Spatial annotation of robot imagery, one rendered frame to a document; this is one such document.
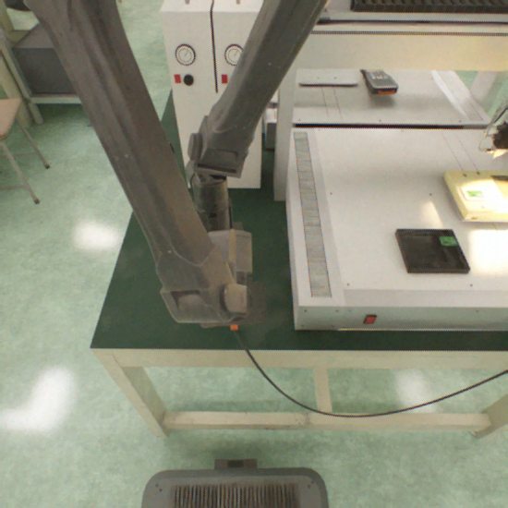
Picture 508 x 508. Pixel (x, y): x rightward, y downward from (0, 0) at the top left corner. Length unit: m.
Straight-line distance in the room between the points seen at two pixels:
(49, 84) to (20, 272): 1.48
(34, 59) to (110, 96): 2.74
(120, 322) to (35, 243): 1.46
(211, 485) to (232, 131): 0.98
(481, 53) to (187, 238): 0.77
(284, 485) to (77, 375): 0.95
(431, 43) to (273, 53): 0.54
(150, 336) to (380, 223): 0.58
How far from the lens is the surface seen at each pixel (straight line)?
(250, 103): 0.50
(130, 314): 0.90
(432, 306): 0.82
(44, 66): 3.11
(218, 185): 0.61
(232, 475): 1.24
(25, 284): 2.13
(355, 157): 1.12
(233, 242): 0.51
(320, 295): 0.77
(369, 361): 0.90
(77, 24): 0.38
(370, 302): 0.78
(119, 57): 0.39
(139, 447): 1.57
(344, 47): 0.90
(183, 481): 1.25
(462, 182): 1.07
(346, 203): 0.96
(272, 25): 0.44
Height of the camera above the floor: 1.48
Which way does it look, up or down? 50 degrees down
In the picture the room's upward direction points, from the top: straight up
